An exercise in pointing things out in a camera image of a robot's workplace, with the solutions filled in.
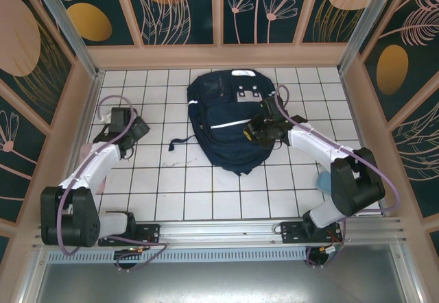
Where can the navy blue backpack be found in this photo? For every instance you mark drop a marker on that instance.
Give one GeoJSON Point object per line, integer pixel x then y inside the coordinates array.
{"type": "Point", "coordinates": [226, 145]}

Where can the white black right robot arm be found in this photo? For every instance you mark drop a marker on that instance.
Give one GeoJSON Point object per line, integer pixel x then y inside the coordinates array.
{"type": "Point", "coordinates": [356, 186]}

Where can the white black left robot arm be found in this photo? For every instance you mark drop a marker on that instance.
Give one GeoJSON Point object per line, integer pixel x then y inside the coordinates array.
{"type": "Point", "coordinates": [89, 169]}

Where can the light blue pouch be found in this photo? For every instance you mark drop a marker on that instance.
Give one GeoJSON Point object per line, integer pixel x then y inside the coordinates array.
{"type": "Point", "coordinates": [323, 181]}

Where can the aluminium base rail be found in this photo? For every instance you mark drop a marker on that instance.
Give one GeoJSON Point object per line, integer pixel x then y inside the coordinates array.
{"type": "Point", "coordinates": [223, 229]}

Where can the aluminium corner post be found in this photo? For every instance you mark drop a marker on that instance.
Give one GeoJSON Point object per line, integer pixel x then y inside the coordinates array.
{"type": "Point", "coordinates": [66, 22]}
{"type": "Point", "coordinates": [369, 22]}

